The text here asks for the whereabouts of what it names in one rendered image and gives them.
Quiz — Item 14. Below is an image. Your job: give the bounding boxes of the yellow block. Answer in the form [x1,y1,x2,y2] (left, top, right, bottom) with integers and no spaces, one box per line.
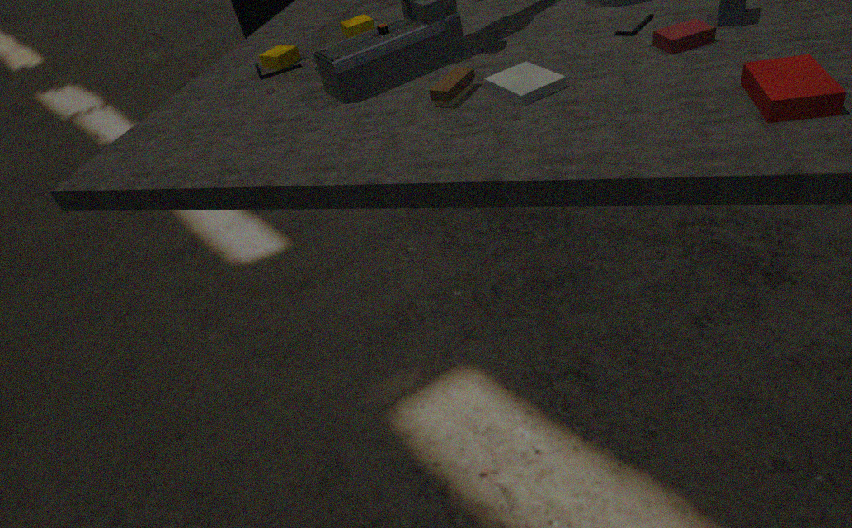
[259,45,301,70]
[340,15,375,39]

